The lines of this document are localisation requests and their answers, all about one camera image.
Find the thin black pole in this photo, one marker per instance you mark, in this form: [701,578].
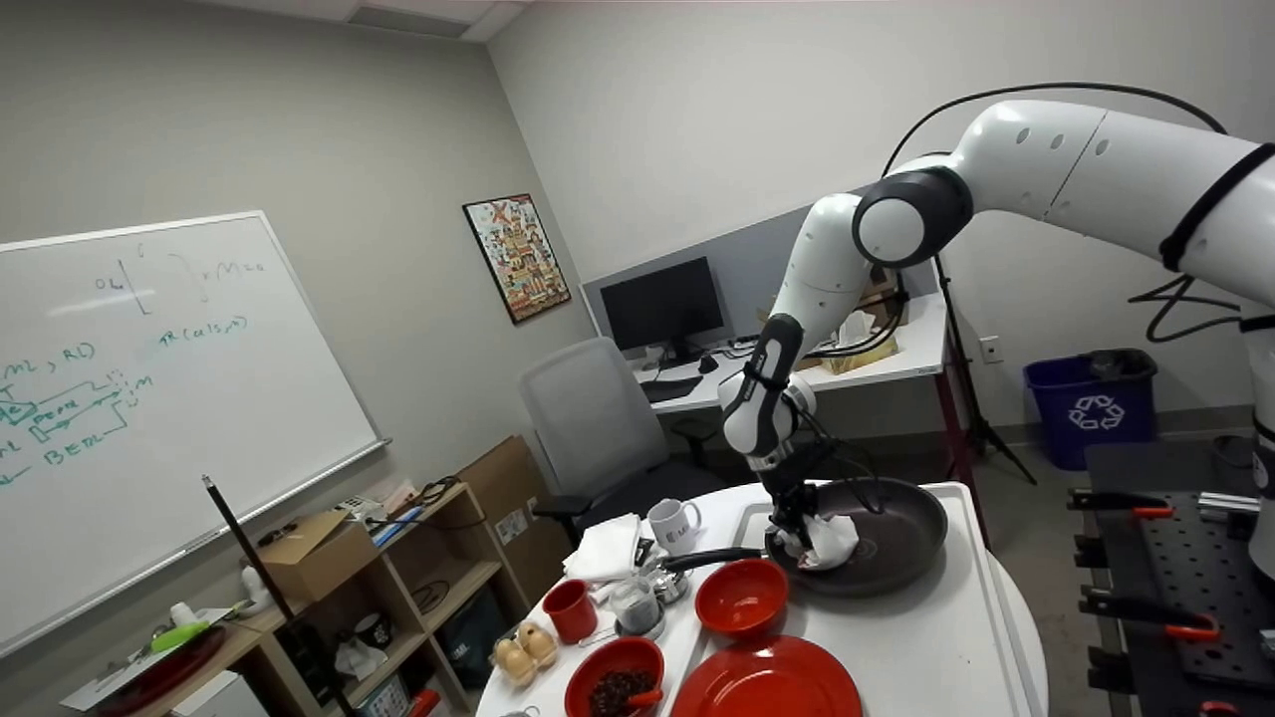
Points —
[250,558]

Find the white napkin stack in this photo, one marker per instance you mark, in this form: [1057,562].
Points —
[603,546]

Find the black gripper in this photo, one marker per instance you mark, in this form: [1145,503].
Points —
[796,493]

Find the wooden shelf unit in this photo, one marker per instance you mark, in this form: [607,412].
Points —
[400,582]

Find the white plastic tray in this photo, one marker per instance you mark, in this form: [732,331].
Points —
[930,638]

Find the green plastic item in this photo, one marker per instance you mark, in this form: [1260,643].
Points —
[182,634]

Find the white office desk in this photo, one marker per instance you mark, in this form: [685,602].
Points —
[689,393]

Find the metal shaker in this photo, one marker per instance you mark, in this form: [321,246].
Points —
[671,582]
[638,611]

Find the small brown cardboard box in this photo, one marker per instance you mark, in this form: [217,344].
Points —
[321,558]

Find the red cup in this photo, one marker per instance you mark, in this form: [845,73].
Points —
[571,616]

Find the red shallow dish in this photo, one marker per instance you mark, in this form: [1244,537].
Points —
[166,669]

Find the framed colourful poster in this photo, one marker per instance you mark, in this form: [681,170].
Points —
[521,259]

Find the round white table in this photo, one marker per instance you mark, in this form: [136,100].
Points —
[679,622]

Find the large brown cardboard box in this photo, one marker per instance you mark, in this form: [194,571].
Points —
[511,482]

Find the red bowl with dark food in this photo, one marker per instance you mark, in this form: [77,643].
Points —
[582,677]

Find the black workbench table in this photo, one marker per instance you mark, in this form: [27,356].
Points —
[1198,558]

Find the beige bread roll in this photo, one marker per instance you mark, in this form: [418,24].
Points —
[541,643]
[511,659]

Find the black computer monitor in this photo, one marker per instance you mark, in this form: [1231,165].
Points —
[664,310]

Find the black frying pan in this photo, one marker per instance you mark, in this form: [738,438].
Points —
[902,530]

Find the grey office chair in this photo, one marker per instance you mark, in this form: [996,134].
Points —
[582,412]

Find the black keyboard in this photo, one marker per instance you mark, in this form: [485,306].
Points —
[671,389]

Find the small white bottle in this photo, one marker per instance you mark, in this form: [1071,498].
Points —
[251,587]

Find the stack of books and papers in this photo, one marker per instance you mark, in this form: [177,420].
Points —
[393,518]

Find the white mug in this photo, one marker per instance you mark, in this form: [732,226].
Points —
[671,523]

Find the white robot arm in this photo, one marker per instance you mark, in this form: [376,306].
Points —
[1102,160]

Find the empty red bowl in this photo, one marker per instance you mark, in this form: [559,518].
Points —
[742,600]

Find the large red plate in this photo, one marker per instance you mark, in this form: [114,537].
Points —
[762,684]

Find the wall whiteboard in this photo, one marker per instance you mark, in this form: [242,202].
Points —
[174,401]

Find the grey desk partition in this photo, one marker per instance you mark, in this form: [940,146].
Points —
[738,263]

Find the blue recycling bin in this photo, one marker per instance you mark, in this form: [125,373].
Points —
[1089,412]

